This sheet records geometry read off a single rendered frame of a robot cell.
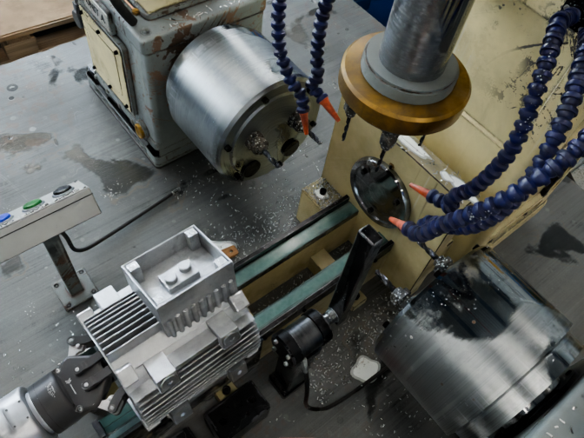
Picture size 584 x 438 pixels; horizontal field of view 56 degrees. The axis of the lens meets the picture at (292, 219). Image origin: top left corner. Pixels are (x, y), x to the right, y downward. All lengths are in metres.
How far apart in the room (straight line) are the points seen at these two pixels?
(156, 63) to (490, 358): 0.77
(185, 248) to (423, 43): 0.44
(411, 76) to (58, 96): 1.00
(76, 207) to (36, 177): 0.42
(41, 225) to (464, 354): 0.66
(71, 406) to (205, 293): 0.22
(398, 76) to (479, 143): 0.31
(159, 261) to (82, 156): 0.59
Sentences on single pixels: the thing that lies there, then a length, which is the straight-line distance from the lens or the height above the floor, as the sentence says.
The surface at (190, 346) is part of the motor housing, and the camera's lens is 0.78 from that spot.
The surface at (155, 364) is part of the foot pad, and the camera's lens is 0.76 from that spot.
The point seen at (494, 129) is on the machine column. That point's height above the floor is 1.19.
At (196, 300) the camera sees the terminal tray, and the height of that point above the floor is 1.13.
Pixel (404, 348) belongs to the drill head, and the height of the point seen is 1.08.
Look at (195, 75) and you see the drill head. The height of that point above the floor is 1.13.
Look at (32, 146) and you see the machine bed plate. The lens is 1.41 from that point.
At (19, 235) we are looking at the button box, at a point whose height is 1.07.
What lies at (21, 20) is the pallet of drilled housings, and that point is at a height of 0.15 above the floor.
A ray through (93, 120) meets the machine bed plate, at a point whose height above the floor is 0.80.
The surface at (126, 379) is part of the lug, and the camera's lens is 0.76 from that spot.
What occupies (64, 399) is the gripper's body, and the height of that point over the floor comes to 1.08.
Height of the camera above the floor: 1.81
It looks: 56 degrees down
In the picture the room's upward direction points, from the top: 11 degrees clockwise
